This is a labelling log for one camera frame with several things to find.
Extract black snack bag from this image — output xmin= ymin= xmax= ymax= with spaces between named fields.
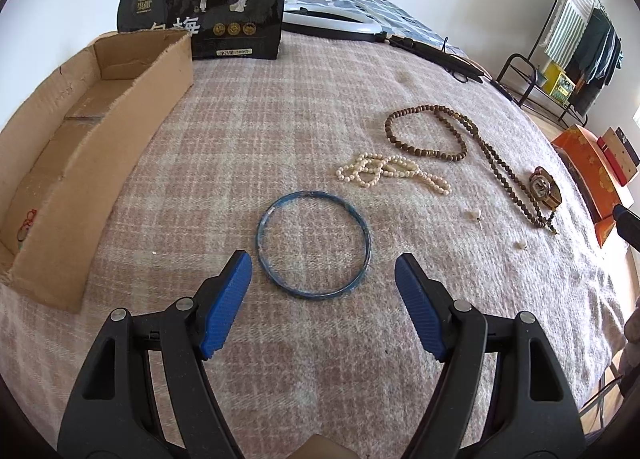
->
xmin=117 ymin=0 xmax=291 ymax=61

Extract white pearl necklace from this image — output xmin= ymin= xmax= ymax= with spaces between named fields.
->
xmin=336 ymin=152 xmax=452 ymax=196

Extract blue bangle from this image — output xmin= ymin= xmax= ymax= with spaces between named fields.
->
xmin=256 ymin=190 xmax=373 ymax=299

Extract stack of books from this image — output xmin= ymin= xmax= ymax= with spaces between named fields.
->
xmin=595 ymin=126 xmax=640 ymax=187

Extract white ring light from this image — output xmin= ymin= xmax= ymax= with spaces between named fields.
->
xmin=282 ymin=4 xmax=386 ymax=42

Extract black metal clothes rack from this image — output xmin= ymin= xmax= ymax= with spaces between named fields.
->
xmin=492 ymin=0 xmax=626 ymax=127

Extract brown wooden bead necklace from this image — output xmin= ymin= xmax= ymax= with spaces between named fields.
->
xmin=384 ymin=104 xmax=560 ymax=236

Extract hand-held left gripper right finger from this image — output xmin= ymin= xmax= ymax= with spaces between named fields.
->
xmin=394 ymin=252 xmax=587 ymax=459

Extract orange patterned box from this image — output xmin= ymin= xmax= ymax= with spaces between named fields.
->
xmin=550 ymin=124 xmax=636 ymax=247

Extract black tripod stand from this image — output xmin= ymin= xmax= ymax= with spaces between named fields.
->
xmin=382 ymin=32 xmax=493 ymax=85

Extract red strap wristwatch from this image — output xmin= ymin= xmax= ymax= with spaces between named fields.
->
xmin=527 ymin=166 xmax=563 ymax=210

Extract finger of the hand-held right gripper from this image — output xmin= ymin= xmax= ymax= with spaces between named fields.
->
xmin=612 ymin=204 xmax=640 ymax=252

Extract dark hanging clothes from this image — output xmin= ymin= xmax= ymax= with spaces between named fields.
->
xmin=570 ymin=6 xmax=625 ymax=112

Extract cardboard box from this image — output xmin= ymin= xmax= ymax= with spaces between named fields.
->
xmin=0 ymin=30 xmax=195 ymax=314

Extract yellow box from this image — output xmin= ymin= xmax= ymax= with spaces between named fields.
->
xmin=540 ymin=62 xmax=576 ymax=105

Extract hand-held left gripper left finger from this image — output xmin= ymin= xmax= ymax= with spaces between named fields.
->
xmin=57 ymin=249 xmax=253 ymax=459

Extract blue checkered bed sheet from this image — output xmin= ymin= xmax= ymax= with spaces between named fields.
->
xmin=285 ymin=0 xmax=446 ymax=52

